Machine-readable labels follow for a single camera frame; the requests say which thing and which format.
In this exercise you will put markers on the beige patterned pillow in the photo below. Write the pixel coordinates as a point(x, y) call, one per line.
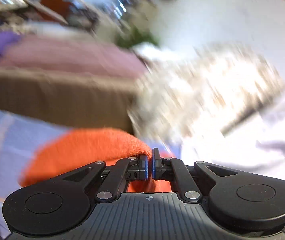
point(188, 91)

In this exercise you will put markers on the orange knit sweater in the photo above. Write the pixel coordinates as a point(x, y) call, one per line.
point(80, 147)

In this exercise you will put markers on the pink bed cover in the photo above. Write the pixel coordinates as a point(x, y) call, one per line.
point(72, 56)

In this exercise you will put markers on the white garment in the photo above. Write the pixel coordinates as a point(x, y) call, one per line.
point(257, 145)

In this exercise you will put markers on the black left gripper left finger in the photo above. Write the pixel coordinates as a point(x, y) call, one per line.
point(62, 203)

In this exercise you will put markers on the blue plaid bed sheet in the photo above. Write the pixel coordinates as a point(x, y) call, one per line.
point(131, 217)

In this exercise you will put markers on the green plant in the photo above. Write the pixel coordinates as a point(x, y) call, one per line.
point(134, 37)

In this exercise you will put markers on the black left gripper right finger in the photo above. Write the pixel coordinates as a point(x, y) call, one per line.
point(241, 203)

